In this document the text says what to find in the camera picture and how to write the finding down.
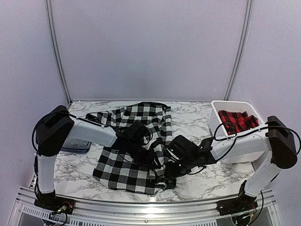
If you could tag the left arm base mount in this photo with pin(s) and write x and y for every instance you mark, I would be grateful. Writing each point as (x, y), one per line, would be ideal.
(57, 205)

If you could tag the aluminium front rail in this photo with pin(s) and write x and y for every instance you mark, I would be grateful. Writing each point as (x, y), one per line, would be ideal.
(105, 213)

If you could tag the white plastic bin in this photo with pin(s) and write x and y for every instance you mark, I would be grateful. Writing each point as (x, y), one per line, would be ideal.
(246, 146)

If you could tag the black white plaid shirt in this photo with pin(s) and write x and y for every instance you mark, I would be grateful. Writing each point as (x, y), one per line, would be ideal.
(116, 170)

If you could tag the folded grey shirt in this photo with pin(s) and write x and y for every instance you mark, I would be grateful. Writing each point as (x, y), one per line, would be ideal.
(76, 144)

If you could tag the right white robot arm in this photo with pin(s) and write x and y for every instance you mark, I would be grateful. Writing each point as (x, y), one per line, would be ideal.
(273, 138)

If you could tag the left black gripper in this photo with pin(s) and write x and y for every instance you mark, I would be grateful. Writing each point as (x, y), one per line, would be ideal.
(151, 155)

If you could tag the wall metal profile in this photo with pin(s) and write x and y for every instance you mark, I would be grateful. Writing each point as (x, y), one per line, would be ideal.
(56, 52)
(241, 48)

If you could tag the left wall metal profile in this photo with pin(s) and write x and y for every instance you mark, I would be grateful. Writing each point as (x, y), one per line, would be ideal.
(56, 52)

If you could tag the right wall metal profile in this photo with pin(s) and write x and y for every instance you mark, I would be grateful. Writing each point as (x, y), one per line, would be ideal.
(241, 48)

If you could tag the folded blue checked shirt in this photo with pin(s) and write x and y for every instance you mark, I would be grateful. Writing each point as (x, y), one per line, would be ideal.
(74, 150)

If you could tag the red black plaid shirt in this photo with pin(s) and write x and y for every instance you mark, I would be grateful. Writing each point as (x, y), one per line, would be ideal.
(236, 122)

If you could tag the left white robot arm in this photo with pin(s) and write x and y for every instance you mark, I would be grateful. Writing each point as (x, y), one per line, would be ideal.
(53, 129)

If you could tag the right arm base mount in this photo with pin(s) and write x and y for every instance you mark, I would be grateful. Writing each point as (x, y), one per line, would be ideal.
(235, 205)

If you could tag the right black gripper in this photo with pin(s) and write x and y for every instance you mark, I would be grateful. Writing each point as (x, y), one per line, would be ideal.
(172, 173)

